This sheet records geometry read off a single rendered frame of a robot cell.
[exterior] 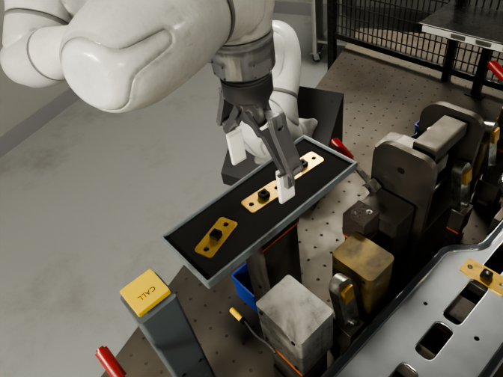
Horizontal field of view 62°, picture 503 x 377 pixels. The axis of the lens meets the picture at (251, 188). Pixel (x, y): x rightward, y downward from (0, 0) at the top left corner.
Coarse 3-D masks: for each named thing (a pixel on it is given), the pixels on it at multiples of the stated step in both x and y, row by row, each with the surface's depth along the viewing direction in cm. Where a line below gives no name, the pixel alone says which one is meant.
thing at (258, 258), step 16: (288, 224) 79; (272, 240) 78; (288, 240) 83; (256, 256) 82; (272, 256) 81; (288, 256) 86; (256, 272) 88; (272, 272) 85; (288, 272) 89; (256, 288) 94
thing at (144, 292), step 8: (144, 272) 69; (152, 272) 68; (136, 280) 68; (144, 280) 67; (152, 280) 67; (160, 280) 67; (128, 288) 67; (136, 288) 66; (144, 288) 66; (152, 288) 66; (160, 288) 66; (128, 296) 66; (136, 296) 65; (144, 296) 65; (152, 296) 65; (160, 296) 65; (136, 304) 64; (144, 304) 64; (152, 304) 64; (136, 312) 63; (144, 312) 64
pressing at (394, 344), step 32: (448, 256) 81; (480, 256) 81; (416, 288) 78; (448, 288) 77; (384, 320) 74; (416, 320) 73; (448, 320) 72; (480, 320) 72; (352, 352) 70; (384, 352) 70; (416, 352) 69; (448, 352) 69; (480, 352) 68
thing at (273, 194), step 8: (272, 184) 79; (256, 192) 78; (264, 192) 77; (272, 192) 77; (248, 200) 77; (256, 200) 76; (264, 200) 76; (272, 200) 76; (248, 208) 75; (256, 208) 75
